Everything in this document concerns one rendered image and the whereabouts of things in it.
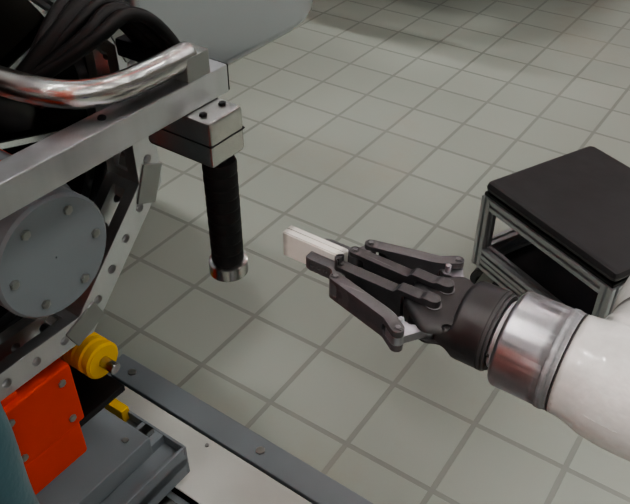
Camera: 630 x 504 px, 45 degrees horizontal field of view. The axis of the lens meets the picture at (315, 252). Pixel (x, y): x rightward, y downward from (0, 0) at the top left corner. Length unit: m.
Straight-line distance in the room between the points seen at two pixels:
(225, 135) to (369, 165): 1.74
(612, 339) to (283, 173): 1.88
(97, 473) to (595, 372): 0.94
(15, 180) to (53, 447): 0.55
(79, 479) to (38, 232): 0.70
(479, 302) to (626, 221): 1.12
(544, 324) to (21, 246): 0.46
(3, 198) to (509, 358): 0.42
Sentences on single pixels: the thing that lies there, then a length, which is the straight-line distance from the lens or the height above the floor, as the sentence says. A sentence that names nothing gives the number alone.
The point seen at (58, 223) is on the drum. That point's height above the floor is 0.88.
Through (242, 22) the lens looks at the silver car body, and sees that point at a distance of 1.34.
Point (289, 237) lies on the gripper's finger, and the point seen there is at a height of 0.84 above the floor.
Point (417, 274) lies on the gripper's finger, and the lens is 0.70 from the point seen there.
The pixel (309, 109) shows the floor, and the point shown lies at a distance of 2.80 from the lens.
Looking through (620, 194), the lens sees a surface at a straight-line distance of 1.85.
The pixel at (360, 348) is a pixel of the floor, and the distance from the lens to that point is 1.82.
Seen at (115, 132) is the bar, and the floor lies 0.97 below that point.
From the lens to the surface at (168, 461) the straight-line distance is 1.42.
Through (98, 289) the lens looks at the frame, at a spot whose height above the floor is 0.64.
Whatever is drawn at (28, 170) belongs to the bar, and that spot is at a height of 0.98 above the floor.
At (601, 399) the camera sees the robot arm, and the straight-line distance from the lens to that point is 0.62.
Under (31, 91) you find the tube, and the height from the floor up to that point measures 1.01.
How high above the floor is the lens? 1.30
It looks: 38 degrees down
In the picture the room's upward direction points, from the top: straight up
